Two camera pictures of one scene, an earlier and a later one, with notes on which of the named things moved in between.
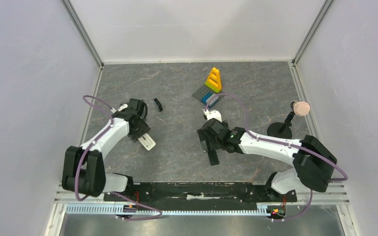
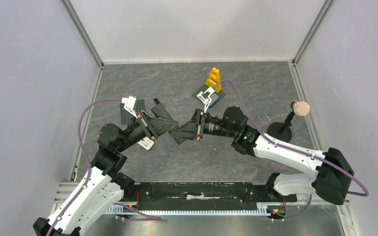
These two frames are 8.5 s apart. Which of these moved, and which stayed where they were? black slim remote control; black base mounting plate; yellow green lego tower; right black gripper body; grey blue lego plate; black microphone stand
Moved: right black gripper body; black slim remote control
Stayed: black base mounting plate; yellow green lego tower; black microphone stand; grey blue lego plate
